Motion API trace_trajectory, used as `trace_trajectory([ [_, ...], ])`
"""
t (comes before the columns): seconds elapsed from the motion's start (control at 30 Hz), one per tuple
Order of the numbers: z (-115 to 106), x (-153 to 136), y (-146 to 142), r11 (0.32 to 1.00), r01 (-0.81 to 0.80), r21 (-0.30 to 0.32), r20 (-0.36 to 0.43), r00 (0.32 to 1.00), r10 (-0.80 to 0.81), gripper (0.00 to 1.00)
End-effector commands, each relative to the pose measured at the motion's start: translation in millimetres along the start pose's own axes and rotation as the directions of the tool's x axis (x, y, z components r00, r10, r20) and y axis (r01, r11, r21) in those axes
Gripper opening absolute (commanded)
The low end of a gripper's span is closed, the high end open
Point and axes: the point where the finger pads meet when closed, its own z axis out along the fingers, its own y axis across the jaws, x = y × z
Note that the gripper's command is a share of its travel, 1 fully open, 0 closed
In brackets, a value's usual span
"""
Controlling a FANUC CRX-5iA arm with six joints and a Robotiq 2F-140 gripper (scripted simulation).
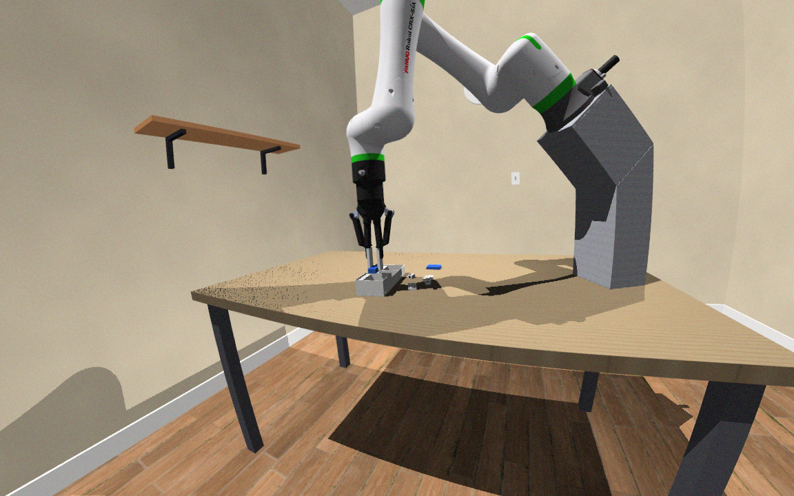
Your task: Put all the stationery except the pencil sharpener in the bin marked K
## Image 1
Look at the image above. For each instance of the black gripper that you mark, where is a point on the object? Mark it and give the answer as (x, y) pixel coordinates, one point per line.
(372, 211)

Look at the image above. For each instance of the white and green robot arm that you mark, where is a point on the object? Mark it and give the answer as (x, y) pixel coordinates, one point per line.
(528, 70)

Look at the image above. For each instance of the white three-compartment bin rack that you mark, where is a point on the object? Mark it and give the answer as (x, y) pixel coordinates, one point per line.
(380, 283)

